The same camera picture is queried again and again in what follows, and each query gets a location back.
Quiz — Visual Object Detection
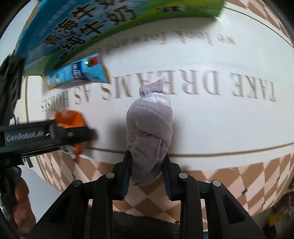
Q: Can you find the orange snack packet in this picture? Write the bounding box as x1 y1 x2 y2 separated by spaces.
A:
48 110 87 162

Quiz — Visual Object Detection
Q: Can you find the lavender towel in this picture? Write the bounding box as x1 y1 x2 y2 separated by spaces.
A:
126 79 173 186

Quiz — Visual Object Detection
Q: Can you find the light blue snack packet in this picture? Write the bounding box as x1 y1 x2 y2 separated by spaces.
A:
41 53 109 89

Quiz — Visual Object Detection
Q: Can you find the person's hand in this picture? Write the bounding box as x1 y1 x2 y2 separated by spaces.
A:
12 178 36 235

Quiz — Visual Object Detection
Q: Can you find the blue cardboard storage box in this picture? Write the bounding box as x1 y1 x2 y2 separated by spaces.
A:
15 1 224 75

